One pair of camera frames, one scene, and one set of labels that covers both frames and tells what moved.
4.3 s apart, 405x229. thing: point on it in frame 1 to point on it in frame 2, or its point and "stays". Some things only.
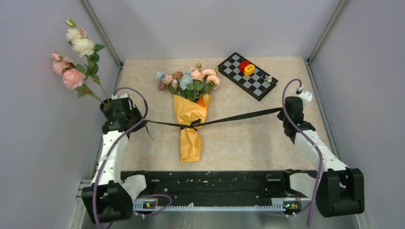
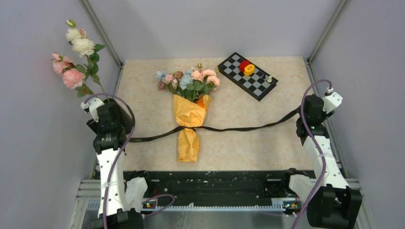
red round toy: [243, 64] stays
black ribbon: [193, 124] to [190, 128]
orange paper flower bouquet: [191, 89] stays
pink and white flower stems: [75, 77] stays
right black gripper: [280, 115] to [325, 115]
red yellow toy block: [249, 69] stays
